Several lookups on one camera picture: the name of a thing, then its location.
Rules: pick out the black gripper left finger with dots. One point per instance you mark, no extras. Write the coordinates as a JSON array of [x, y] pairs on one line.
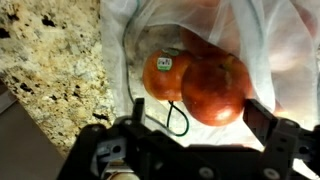
[[138, 110]]

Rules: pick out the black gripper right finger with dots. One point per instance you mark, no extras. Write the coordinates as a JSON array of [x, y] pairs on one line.
[[258, 120]]

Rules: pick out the round red-orange peach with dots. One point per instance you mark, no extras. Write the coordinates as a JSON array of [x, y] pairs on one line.
[[213, 93]]

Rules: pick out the clear plastic bag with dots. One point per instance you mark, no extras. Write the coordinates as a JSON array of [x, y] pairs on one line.
[[253, 43]]

